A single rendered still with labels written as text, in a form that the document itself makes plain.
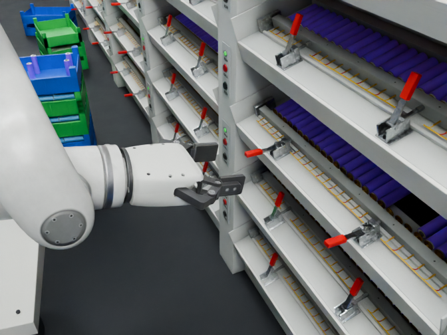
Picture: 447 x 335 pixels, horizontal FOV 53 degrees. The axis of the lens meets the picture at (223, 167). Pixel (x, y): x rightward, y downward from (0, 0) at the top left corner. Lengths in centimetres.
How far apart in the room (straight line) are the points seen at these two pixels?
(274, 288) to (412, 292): 52
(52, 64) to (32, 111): 122
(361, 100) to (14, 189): 49
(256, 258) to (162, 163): 67
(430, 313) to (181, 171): 39
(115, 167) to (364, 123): 35
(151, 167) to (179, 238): 89
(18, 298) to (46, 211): 52
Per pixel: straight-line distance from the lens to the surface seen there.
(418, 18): 56
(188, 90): 152
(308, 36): 84
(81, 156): 57
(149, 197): 58
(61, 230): 50
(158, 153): 62
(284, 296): 114
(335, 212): 79
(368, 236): 73
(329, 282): 93
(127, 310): 131
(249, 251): 123
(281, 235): 101
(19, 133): 47
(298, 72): 79
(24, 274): 102
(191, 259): 140
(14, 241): 109
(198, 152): 69
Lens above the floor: 103
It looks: 36 degrees down
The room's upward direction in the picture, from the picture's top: straight up
